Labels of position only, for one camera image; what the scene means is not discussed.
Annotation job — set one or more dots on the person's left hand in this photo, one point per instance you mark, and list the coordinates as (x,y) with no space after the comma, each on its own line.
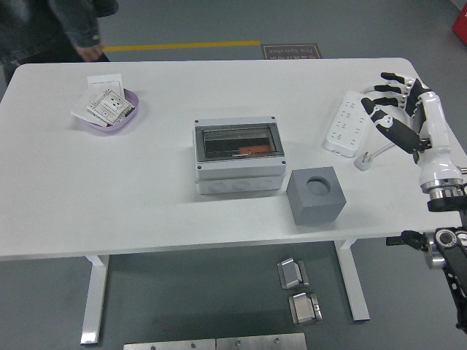
(91,51)

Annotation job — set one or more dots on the grey junction box clear lid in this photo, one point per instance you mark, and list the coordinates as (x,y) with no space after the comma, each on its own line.
(237,171)

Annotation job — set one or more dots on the person's left forearm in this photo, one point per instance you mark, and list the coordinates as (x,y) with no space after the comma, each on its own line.
(78,22)

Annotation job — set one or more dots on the person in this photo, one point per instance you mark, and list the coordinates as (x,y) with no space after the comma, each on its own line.
(29,25)

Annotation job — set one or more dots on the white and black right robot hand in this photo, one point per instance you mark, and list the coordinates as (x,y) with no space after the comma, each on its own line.
(434,120)

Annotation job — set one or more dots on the white socket with printed label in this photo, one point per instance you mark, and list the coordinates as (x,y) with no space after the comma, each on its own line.
(109,105)

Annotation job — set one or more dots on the flat metal plate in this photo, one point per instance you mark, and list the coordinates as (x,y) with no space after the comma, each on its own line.
(261,342)

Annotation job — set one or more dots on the red object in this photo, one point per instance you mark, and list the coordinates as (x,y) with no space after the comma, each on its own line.
(460,25)

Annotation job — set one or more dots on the white power strip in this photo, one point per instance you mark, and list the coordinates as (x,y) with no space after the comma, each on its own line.
(346,124)

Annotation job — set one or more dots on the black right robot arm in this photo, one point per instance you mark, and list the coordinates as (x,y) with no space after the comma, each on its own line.
(445,200)

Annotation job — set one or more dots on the small metal block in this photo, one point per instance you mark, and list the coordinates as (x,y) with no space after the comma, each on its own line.
(292,273)
(304,309)

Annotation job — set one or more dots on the white table leg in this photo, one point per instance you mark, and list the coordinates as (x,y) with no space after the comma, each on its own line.
(95,291)
(350,277)

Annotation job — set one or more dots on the white wall switch plate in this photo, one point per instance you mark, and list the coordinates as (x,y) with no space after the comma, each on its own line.
(106,82)

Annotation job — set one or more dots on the orange cylinder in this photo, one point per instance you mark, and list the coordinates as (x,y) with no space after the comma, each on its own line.
(255,149)

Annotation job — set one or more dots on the grey cube with round hole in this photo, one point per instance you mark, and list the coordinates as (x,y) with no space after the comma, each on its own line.
(313,208)

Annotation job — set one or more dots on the purple plastic tray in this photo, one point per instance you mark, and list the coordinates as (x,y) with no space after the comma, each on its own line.
(109,130)

